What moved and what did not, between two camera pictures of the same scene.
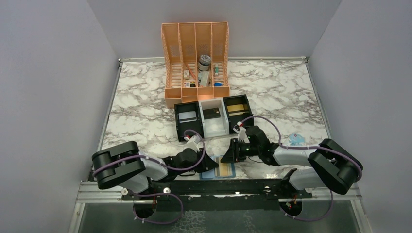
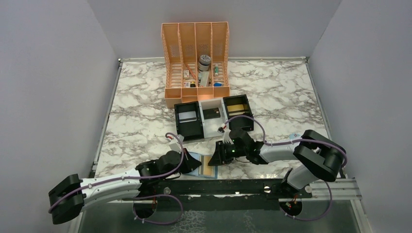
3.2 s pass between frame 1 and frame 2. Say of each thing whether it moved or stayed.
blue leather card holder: moved
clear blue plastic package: stayed
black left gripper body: stayed
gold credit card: stayed
